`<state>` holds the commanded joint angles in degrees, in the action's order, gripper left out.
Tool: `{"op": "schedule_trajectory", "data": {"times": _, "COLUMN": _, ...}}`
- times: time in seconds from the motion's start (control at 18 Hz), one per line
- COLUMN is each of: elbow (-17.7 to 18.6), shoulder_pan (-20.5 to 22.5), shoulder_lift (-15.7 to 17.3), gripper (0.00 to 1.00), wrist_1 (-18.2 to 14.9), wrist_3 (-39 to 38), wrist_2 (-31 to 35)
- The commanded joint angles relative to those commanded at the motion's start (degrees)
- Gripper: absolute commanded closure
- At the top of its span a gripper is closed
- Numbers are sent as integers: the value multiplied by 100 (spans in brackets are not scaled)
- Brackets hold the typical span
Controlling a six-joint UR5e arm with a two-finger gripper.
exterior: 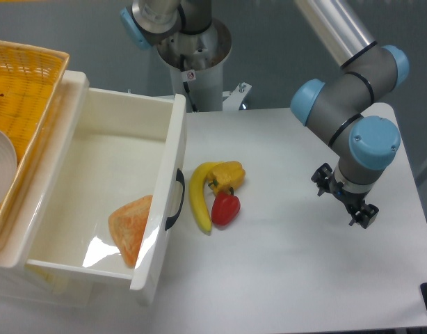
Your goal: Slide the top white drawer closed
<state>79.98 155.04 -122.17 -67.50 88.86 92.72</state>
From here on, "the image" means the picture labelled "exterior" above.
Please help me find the yellow bell pepper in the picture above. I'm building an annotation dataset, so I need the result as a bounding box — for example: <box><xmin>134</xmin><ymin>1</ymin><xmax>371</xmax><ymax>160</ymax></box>
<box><xmin>207</xmin><ymin>161</ymin><xmax>245</xmax><ymax>196</ymax></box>

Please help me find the yellow banana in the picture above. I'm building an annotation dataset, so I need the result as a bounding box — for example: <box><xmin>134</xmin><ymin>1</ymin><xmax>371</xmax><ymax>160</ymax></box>
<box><xmin>189</xmin><ymin>161</ymin><xmax>221</xmax><ymax>235</ymax></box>

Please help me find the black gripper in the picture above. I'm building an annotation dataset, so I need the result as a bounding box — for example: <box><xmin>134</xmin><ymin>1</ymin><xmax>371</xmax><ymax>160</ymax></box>
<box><xmin>311</xmin><ymin>163</ymin><xmax>379</xmax><ymax>229</ymax></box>

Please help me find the white bowl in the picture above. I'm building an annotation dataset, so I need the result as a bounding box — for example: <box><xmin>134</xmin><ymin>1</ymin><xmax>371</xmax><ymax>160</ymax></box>
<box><xmin>0</xmin><ymin>130</ymin><xmax>17</xmax><ymax>204</ymax></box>

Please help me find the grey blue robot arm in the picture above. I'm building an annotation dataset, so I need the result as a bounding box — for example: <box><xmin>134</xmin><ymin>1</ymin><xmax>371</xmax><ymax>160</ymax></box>
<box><xmin>120</xmin><ymin>1</ymin><xmax>410</xmax><ymax>228</ymax></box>

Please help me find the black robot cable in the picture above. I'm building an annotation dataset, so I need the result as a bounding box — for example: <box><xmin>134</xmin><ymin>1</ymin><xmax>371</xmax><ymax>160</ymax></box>
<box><xmin>179</xmin><ymin>55</ymin><xmax>200</xmax><ymax>113</ymax></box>

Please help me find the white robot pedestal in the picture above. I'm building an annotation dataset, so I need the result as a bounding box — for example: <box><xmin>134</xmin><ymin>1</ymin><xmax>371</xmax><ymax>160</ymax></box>
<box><xmin>156</xmin><ymin>19</ymin><xmax>252</xmax><ymax>113</ymax></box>

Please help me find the yellow woven basket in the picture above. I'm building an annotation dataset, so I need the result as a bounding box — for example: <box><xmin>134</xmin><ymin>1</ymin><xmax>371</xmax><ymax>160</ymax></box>
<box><xmin>0</xmin><ymin>40</ymin><xmax>70</xmax><ymax>237</ymax></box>

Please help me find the white drawer cabinet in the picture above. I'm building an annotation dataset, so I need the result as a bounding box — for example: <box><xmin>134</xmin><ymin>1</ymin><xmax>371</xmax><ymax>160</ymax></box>
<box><xmin>0</xmin><ymin>70</ymin><xmax>92</xmax><ymax>307</ymax></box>

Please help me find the orange toast slice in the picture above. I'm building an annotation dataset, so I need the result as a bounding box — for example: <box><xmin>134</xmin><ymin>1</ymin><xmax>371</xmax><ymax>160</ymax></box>
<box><xmin>108</xmin><ymin>195</ymin><xmax>153</xmax><ymax>268</ymax></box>

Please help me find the red bell pepper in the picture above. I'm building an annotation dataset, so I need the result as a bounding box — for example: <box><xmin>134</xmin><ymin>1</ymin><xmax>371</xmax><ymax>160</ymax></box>
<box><xmin>211</xmin><ymin>191</ymin><xmax>241</xmax><ymax>226</ymax></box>

